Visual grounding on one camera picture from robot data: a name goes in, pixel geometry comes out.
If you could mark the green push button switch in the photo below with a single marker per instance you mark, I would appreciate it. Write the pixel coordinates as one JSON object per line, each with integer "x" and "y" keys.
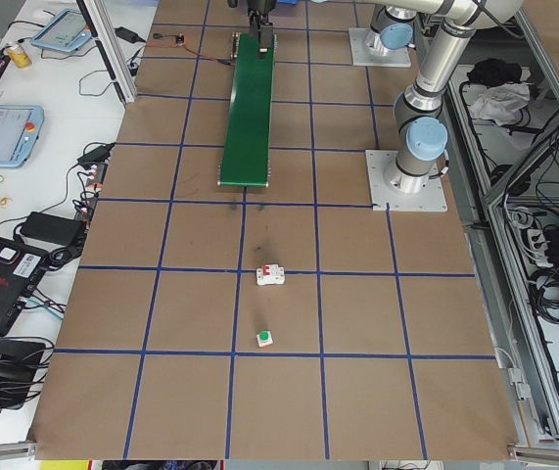
{"x": 264, "y": 338}

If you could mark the aluminium profile post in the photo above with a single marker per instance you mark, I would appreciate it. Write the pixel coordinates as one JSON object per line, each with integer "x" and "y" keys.
{"x": 112, "y": 49}

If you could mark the yellow drink can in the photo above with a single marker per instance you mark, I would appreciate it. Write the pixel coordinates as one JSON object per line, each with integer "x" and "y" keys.
{"x": 19, "y": 58}

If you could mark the white power strip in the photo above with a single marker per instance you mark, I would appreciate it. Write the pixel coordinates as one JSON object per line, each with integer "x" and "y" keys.
{"x": 536, "y": 242}

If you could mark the white cloth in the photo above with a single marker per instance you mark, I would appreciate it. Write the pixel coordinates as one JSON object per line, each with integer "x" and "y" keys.
{"x": 499, "y": 103}

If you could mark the V-shaped metal bar frame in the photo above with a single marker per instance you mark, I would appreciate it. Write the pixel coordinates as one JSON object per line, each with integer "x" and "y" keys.
{"x": 501, "y": 303}

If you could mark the green conveyor belt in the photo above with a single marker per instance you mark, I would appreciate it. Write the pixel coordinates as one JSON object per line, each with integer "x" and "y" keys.
{"x": 249, "y": 112}

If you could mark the blue plastic bin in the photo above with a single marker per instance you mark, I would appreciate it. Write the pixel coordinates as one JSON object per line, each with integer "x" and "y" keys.
{"x": 289, "y": 2}

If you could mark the white square base plate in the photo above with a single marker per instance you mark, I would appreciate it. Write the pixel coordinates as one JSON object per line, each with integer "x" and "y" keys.
{"x": 357, "y": 49}
{"x": 426, "y": 201}

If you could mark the aluminium rail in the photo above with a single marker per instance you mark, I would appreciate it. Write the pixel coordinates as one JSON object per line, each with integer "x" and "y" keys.
{"x": 0, "y": 451}
{"x": 553, "y": 453}

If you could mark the black box with white label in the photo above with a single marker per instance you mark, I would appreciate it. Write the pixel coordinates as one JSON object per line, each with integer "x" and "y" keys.
{"x": 14, "y": 258}

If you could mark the black cloth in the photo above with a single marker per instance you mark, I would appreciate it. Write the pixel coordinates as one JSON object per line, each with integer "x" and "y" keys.
{"x": 497, "y": 71}

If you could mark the black power strip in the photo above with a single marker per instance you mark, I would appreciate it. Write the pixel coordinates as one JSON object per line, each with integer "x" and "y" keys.
{"x": 90, "y": 188}

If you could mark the large black power brick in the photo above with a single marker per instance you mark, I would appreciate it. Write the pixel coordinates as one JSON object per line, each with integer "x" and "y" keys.
{"x": 51, "y": 227}

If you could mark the small black switch module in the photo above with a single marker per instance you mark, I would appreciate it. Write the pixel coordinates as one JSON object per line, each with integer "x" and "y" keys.
{"x": 179, "y": 38}

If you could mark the white red circuit breaker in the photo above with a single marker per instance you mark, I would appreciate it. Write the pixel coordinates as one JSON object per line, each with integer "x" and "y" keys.
{"x": 270, "y": 275}

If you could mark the small black power adapter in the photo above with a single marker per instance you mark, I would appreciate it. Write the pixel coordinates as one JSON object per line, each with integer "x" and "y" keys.
{"x": 127, "y": 33}

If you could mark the blue-framed teach pendant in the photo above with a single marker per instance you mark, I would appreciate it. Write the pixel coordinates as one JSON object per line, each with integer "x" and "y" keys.
{"x": 2, "y": 134}
{"x": 61, "y": 29}

